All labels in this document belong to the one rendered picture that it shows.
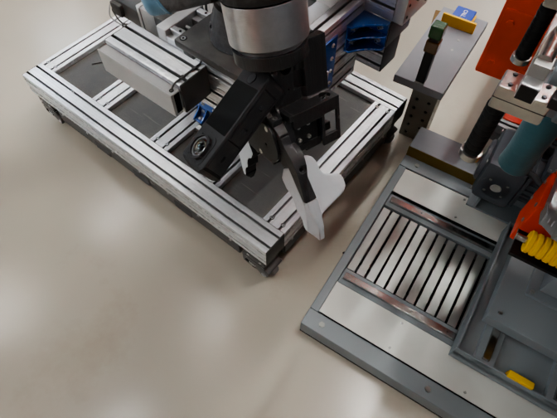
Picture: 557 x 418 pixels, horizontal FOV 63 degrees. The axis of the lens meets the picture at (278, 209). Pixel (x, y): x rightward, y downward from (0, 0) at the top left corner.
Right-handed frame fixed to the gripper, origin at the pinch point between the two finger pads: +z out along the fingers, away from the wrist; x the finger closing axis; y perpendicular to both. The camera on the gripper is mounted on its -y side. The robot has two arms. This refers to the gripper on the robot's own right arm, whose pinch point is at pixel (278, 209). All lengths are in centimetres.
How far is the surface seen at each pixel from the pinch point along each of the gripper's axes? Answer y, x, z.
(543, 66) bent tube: 49.1, -1.2, -0.2
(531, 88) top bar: 47.0, -1.4, 2.5
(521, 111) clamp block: 49.0, 0.3, 8.3
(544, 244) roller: 65, -5, 49
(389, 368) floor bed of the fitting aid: 33, 11, 93
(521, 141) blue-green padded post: 78, 14, 36
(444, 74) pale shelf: 97, 55, 39
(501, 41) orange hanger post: 98, 38, 23
